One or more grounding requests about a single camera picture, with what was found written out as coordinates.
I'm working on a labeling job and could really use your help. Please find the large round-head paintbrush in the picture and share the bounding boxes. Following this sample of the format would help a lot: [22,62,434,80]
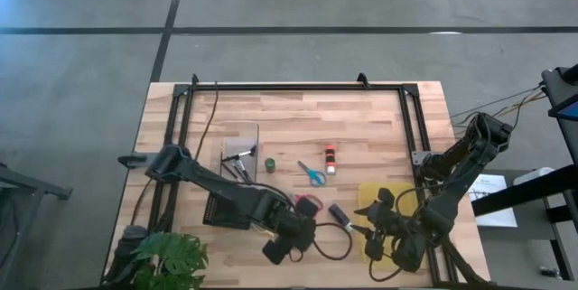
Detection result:
[221,145,258,163]

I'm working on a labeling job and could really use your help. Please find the grey side table leg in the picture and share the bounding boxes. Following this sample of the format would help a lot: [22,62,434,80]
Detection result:
[0,162,74,201]

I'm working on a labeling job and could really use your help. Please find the black desk beam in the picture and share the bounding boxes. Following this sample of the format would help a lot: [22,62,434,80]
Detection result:
[471,163,578,218]

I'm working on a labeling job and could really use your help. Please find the green leafy plant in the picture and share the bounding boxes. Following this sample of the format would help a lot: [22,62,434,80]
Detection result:
[129,230,210,290]

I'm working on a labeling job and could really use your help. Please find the white desk object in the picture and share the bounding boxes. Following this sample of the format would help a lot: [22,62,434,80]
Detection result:
[511,166,555,187]

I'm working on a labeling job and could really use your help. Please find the black plastic slotted basket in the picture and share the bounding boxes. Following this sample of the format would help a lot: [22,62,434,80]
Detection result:
[201,192,255,231]

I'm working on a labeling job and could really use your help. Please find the translucent yellow plastic bin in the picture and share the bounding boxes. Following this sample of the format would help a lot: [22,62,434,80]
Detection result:
[358,182,422,274]

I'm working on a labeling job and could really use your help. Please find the long thin black paintbrush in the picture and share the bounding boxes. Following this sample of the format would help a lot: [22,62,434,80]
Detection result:
[220,153,241,181]

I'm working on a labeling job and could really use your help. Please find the black aluminium table frame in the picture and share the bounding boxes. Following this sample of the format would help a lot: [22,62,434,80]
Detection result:
[152,72,455,287]

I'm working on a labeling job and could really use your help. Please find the dark blue acrylic paint bottle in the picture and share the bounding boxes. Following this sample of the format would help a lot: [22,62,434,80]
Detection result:
[327,202,354,232]

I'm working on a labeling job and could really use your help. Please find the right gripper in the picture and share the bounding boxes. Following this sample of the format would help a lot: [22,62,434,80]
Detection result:
[350,187,410,263]

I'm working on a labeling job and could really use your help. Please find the red-handled scissors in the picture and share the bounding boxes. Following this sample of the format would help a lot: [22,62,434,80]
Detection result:
[294,192,325,213]

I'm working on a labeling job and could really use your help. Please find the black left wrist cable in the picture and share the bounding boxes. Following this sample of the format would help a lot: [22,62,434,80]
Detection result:
[310,220,354,263]

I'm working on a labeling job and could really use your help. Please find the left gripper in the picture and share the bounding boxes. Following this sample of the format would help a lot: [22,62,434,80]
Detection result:
[261,194,322,267]

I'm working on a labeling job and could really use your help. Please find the blue-handled scissors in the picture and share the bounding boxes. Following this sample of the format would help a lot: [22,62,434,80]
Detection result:
[296,159,328,188]

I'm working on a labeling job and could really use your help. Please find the clear plastic bin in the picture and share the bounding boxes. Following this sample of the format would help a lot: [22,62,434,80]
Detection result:
[219,120,261,184]

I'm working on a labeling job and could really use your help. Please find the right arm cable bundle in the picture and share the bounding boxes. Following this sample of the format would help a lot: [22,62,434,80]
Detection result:
[449,82,550,129]

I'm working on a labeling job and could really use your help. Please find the white paper sheet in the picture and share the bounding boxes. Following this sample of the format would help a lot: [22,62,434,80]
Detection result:
[466,173,519,229]

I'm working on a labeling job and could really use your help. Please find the dark left arm cable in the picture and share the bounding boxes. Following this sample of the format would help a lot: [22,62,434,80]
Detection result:
[192,82,220,161]

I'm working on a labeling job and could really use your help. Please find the orange acrylic paint bottle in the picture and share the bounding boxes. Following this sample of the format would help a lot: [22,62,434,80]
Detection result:
[324,145,338,176]

